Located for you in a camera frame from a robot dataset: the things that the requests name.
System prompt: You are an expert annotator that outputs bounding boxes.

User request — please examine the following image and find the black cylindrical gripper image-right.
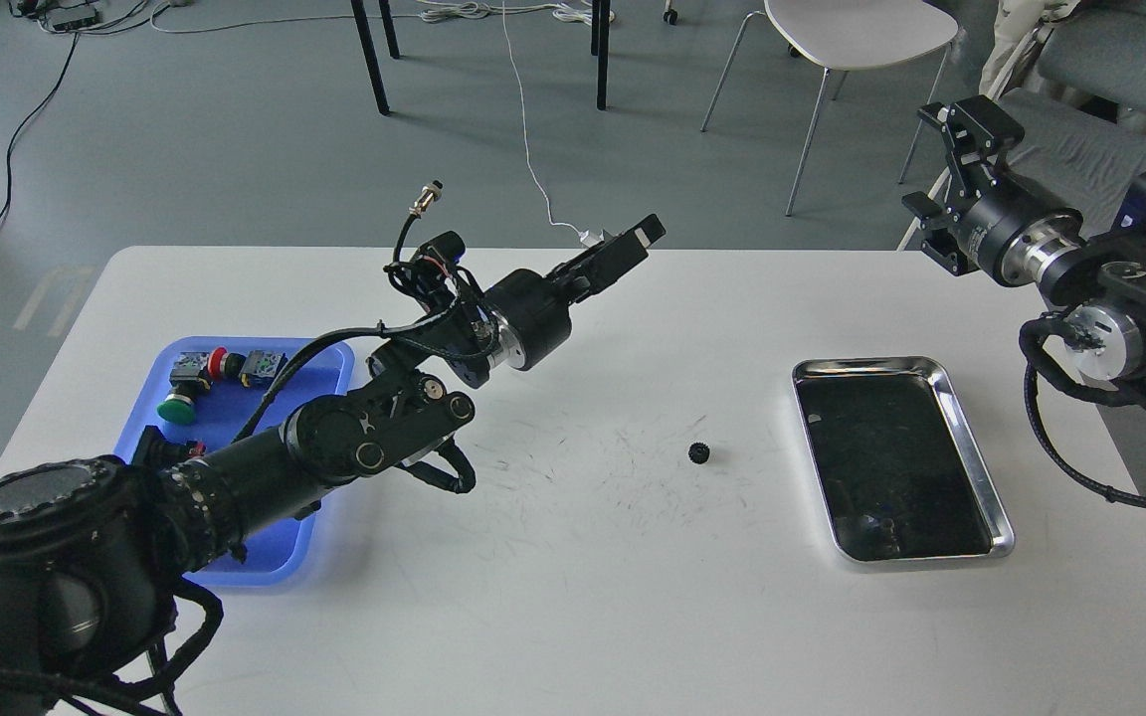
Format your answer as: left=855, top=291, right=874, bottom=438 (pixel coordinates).
left=901, top=95, right=1083, bottom=288

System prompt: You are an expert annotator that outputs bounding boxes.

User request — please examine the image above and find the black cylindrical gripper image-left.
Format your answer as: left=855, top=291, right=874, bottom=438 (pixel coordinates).
left=482, top=214, right=666, bottom=371

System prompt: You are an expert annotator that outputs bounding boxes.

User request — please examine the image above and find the black robot arm image-left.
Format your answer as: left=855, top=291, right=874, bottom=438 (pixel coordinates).
left=0, top=217, right=665, bottom=715

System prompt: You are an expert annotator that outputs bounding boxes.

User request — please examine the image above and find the blue plastic tray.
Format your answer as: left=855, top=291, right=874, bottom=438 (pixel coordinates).
left=113, top=336, right=355, bottom=588

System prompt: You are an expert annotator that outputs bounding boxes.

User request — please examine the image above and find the silver metal tray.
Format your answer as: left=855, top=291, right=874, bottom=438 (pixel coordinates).
left=792, top=355, right=1017, bottom=568

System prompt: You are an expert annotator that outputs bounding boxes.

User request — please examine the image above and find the white power adapter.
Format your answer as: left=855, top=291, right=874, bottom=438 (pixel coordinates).
left=578, top=230, right=617, bottom=247

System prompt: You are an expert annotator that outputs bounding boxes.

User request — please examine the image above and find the grey padded chair near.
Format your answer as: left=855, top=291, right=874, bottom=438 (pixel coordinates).
left=997, top=88, right=1146, bottom=239

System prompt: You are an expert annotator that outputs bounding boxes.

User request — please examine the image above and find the grey padded chair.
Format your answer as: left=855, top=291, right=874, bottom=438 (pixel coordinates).
left=1037, top=1, right=1146, bottom=112
left=997, top=88, right=1146, bottom=239

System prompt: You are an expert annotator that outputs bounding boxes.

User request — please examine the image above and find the white chair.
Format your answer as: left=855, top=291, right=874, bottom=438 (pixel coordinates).
left=700, top=1, right=960, bottom=217

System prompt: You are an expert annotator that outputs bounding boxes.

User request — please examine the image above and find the grey padded chair far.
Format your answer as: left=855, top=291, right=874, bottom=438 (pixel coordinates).
left=1037, top=1, right=1146, bottom=112

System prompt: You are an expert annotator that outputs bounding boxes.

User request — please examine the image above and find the black table leg right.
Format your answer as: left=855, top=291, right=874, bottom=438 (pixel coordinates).
left=590, top=0, right=611, bottom=110

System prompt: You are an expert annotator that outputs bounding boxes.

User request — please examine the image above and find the black table leg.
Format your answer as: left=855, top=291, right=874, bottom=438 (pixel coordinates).
left=350, top=0, right=402, bottom=116
left=590, top=0, right=611, bottom=110

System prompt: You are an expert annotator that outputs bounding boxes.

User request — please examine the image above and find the grey green contact block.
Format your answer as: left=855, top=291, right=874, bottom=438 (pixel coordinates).
left=238, top=349, right=287, bottom=390

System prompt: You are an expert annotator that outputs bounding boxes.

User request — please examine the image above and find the black table leg left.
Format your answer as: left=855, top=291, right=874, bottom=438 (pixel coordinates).
left=350, top=0, right=402, bottom=116

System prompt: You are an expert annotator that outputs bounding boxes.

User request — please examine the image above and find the black power strip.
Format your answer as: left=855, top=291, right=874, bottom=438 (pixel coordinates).
left=42, top=3, right=100, bottom=33

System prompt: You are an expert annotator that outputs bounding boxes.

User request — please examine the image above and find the white floor cable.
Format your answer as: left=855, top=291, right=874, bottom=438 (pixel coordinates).
left=150, top=0, right=619, bottom=239

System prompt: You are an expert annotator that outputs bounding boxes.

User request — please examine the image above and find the red push button switch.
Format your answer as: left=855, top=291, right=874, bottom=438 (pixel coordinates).
left=206, top=346, right=248, bottom=381

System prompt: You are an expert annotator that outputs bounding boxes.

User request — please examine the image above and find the green push button switch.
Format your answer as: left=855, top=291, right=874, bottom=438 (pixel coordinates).
left=156, top=352, right=217, bottom=425

